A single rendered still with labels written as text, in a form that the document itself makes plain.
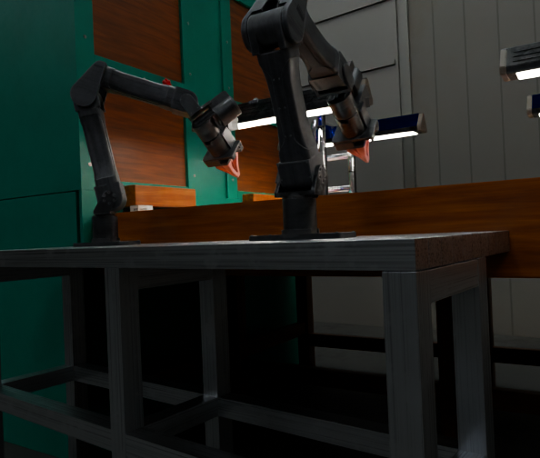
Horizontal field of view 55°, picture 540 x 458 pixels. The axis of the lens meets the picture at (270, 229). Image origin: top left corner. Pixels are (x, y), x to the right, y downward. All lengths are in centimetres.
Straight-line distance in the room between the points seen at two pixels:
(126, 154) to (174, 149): 24
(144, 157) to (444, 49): 241
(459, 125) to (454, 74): 33
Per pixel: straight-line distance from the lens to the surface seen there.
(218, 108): 138
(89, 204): 169
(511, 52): 145
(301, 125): 95
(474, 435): 95
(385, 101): 378
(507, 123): 354
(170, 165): 198
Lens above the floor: 68
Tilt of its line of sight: 1 degrees up
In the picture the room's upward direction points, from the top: 2 degrees counter-clockwise
